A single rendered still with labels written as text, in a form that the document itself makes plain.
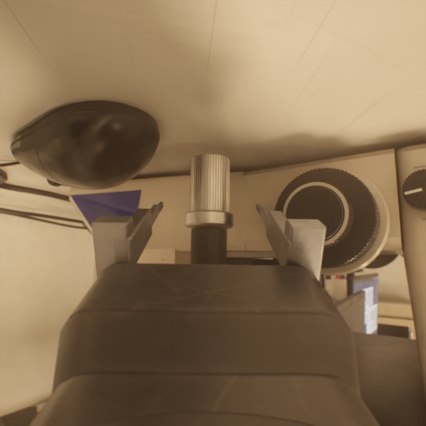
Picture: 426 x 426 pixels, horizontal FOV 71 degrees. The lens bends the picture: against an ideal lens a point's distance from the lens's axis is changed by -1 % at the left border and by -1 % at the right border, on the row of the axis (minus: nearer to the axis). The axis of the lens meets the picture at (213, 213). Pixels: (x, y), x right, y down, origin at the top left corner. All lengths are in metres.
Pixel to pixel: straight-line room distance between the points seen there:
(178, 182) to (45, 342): 0.56
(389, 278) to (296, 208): 2.75
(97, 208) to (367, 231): 0.25
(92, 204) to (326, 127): 0.23
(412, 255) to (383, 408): 0.10
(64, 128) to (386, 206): 0.19
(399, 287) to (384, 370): 2.61
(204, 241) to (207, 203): 0.02
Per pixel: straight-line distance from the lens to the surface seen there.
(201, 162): 0.20
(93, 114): 0.17
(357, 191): 0.20
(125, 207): 0.30
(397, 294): 2.94
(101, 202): 0.32
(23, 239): 0.72
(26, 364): 0.76
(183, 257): 0.30
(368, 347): 0.40
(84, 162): 0.18
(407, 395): 0.28
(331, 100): 0.17
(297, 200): 0.19
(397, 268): 2.93
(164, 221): 0.28
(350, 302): 0.86
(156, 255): 0.31
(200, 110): 0.17
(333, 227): 0.18
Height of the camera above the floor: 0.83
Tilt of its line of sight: 8 degrees down
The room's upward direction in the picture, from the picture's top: 179 degrees counter-clockwise
